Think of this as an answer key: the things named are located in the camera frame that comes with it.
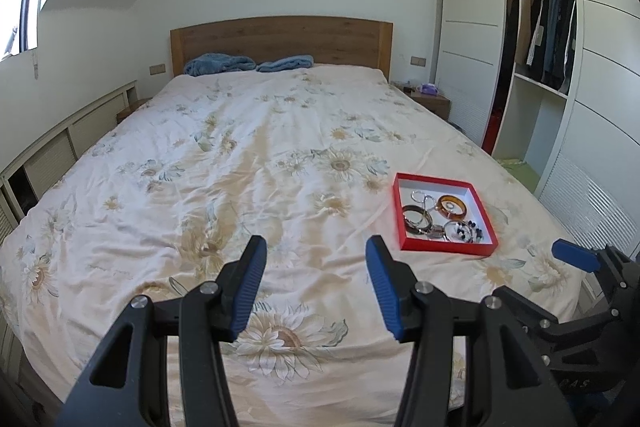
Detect black white beaded bracelet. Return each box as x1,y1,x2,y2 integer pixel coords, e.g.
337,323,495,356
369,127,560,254
457,220,485,242

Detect small blue towel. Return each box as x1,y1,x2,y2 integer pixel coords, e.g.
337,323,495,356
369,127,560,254
256,54,315,73

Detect hanging dark clothes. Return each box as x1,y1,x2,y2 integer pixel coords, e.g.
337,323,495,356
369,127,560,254
522,0,578,94

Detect wooden nightstand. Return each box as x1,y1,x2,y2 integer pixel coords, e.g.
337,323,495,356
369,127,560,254
392,81,451,121
116,97,151,124

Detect silver bangle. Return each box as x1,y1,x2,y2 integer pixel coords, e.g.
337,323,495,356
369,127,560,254
443,221,473,243

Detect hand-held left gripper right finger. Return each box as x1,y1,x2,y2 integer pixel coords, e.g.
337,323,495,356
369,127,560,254
365,235,582,427

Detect green floor mat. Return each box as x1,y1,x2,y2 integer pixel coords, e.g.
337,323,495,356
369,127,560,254
499,157,541,191

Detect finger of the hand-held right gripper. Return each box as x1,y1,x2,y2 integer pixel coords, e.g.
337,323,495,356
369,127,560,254
492,285,562,333
551,239,640,300

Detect floral bed blanket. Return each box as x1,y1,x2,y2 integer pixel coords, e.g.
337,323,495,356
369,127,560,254
0,66,587,427

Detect wooden headboard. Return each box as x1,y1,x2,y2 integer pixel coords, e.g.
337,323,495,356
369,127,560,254
170,16,394,80

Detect amber bangle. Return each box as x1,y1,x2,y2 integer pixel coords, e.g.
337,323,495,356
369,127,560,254
435,194,470,221

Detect low slatted wall cabinet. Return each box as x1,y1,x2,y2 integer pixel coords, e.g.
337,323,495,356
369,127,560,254
0,80,139,358

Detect large blue towel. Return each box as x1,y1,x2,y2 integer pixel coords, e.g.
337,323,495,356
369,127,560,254
183,53,257,76

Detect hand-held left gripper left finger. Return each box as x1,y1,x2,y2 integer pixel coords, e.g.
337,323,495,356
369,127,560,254
55,235,268,427

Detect red jewelry box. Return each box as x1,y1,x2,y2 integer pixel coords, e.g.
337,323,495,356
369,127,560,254
391,172,500,257

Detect white wardrobe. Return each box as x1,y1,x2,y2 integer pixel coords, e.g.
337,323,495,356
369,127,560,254
434,0,640,260

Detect dark brown bangle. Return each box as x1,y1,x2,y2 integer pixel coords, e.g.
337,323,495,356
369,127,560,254
402,205,435,236

